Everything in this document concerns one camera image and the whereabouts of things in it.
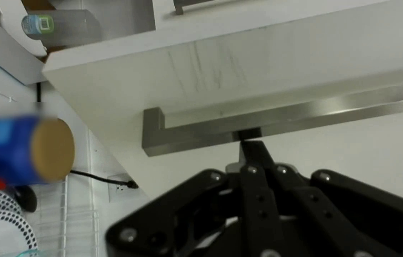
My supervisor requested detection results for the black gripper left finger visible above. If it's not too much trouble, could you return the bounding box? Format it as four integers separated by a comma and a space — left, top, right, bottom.
106, 140, 279, 257

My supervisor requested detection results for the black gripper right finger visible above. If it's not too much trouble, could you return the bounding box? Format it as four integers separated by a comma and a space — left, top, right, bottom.
256, 140, 403, 257

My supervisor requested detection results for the white hinged cabinet door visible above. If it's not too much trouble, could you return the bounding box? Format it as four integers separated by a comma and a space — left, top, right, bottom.
42, 0, 403, 206

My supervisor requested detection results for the blue canister tan lid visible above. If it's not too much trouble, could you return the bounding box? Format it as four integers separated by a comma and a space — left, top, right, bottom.
0, 114, 77, 187

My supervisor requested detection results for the clear plastic water bottle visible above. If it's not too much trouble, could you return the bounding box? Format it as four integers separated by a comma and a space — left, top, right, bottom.
20, 10, 105, 47

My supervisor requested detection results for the white wall outlet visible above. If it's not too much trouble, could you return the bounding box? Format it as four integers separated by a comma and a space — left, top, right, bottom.
108, 173, 140, 196

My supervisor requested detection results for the black power cable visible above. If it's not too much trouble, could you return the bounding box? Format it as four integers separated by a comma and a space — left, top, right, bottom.
35, 81, 139, 191

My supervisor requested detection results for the white wire dish rack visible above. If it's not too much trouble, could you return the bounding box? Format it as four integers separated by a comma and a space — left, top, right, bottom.
0, 77, 99, 257

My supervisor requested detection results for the black utensil handle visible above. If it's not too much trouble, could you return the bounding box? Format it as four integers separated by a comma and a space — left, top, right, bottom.
9, 184, 39, 214

